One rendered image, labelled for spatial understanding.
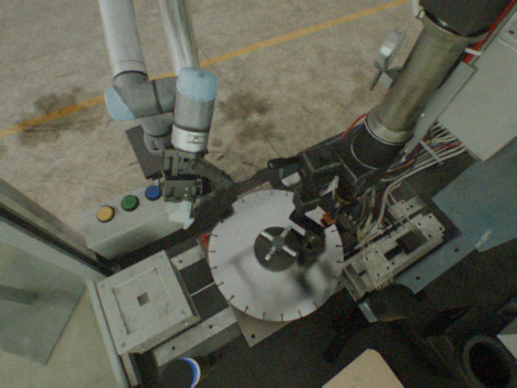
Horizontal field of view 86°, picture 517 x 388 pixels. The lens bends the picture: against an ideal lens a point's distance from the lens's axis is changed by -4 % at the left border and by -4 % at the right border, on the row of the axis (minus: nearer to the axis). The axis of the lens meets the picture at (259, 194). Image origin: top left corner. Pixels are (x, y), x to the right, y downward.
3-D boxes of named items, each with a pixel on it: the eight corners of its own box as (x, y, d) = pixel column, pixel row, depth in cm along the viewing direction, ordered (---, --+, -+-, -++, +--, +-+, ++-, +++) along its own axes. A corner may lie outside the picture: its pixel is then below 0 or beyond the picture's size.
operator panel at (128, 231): (111, 263, 87) (87, 247, 74) (101, 233, 92) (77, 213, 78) (194, 222, 95) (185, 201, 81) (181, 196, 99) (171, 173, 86)
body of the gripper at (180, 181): (157, 188, 66) (161, 138, 61) (193, 187, 71) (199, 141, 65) (164, 205, 61) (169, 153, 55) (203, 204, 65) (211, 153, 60)
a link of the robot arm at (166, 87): (156, 74, 66) (153, 82, 57) (203, 67, 68) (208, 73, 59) (165, 108, 70) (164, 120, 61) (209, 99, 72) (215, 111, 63)
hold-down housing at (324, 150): (296, 218, 61) (316, 165, 44) (287, 200, 63) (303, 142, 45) (319, 210, 62) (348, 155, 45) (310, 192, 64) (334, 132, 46)
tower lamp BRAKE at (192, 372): (174, 399, 41) (169, 402, 38) (161, 369, 42) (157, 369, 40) (202, 381, 42) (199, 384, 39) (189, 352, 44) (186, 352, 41)
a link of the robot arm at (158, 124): (140, 113, 103) (127, 83, 91) (177, 106, 105) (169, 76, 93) (143, 138, 98) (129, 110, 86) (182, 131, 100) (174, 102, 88)
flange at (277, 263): (262, 221, 74) (262, 217, 71) (304, 235, 72) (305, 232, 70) (247, 262, 69) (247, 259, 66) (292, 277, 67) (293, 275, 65)
